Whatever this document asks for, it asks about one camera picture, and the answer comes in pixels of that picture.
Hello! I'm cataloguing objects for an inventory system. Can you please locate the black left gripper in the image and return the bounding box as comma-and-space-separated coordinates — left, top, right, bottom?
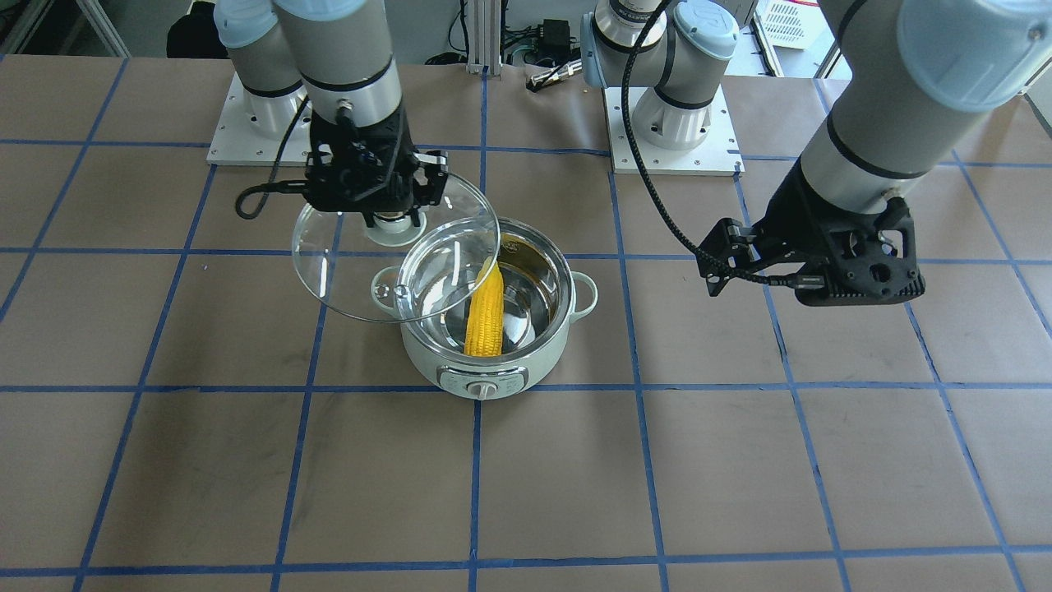
695, 164, 925, 307

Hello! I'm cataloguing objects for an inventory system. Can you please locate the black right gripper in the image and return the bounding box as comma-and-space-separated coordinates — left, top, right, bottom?
303, 106, 450, 229

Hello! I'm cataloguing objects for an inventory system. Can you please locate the glass pot lid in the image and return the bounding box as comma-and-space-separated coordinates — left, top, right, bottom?
292, 173, 501, 323

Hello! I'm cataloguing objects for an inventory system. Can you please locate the yellow corn cob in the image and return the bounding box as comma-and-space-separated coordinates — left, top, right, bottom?
463, 257, 505, 358

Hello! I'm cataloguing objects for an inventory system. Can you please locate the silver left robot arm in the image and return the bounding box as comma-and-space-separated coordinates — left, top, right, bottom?
581, 1, 1050, 307

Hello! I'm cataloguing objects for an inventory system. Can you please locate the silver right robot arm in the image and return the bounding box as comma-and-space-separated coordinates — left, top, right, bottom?
213, 1, 448, 246

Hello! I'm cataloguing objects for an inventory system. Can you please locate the pale green electric pot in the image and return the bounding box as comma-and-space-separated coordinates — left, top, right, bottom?
371, 218, 598, 400

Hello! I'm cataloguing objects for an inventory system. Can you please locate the silver metal connector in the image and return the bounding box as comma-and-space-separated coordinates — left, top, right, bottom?
526, 59, 583, 93

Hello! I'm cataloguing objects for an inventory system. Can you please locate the black power adapter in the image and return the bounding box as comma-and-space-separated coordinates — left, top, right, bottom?
537, 19, 572, 62

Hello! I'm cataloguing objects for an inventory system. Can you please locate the white plastic basket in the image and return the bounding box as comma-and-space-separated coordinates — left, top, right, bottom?
756, 1, 831, 50

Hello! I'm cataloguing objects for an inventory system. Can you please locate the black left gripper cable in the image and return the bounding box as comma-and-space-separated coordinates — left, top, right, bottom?
621, 0, 827, 289

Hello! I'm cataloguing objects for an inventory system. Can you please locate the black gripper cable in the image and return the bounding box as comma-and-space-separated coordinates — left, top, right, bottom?
234, 99, 313, 220
621, 0, 827, 289

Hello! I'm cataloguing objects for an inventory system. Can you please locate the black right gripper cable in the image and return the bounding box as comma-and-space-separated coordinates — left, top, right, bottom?
234, 99, 313, 220

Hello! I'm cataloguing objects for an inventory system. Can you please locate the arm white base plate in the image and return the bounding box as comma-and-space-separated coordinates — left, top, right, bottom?
629, 86, 744, 176
206, 74, 306, 166

